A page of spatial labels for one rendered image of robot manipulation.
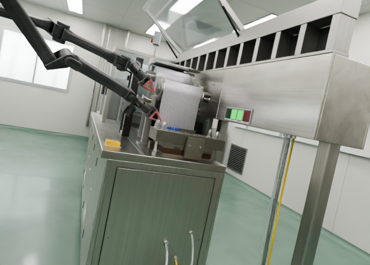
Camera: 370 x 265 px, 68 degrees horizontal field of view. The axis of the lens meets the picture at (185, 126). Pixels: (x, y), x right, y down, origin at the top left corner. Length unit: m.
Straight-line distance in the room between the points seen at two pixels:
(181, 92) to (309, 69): 0.79
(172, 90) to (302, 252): 1.03
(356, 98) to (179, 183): 0.87
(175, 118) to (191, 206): 0.51
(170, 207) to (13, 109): 6.13
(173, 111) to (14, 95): 5.90
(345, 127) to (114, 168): 0.97
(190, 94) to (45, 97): 5.75
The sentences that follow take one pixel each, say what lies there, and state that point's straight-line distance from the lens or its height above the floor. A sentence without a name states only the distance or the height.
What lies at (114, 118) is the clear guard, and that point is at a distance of 2.62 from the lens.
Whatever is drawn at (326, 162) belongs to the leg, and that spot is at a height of 1.06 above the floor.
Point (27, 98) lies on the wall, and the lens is 7.23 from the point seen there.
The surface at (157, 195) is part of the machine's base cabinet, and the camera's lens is 1.44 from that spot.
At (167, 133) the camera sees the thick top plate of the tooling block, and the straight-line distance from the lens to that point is 1.43.
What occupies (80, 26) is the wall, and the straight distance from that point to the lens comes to 7.28.
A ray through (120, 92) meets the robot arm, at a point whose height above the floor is 1.18.
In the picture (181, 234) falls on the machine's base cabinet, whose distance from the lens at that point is 1.57.
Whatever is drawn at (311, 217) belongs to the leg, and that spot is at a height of 0.84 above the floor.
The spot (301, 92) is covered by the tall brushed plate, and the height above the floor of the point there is 1.30.
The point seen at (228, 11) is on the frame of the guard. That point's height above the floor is 1.74.
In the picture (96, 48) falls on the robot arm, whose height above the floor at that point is 1.39.
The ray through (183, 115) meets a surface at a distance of 1.66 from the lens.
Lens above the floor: 1.15
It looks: 3 degrees down
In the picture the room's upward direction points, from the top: 12 degrees clockwise
